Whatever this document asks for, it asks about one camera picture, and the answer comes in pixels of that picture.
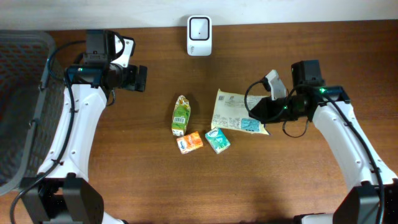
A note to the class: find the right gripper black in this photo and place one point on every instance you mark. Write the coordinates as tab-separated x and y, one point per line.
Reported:
259	109

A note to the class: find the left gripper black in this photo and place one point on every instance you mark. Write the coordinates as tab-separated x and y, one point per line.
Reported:
141	78

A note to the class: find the cream snack bag blue label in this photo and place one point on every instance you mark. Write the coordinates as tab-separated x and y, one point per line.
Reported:
230	113

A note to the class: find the teal tissue pack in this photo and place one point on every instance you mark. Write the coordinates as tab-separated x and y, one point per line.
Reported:
217	140

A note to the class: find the yellow green snack packet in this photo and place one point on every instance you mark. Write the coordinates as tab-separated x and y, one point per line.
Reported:
180	116

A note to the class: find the orange tissue pack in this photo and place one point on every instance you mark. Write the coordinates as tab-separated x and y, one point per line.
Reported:
189	142

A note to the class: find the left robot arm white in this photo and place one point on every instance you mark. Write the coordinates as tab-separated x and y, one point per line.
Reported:
60	192

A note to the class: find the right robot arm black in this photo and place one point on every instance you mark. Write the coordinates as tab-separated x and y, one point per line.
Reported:
372	186

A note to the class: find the white barcode scanner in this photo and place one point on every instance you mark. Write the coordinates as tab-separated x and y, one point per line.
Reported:
199	36

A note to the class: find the grey plastic mesh basket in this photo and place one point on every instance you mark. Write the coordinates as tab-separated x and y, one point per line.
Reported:
31	104

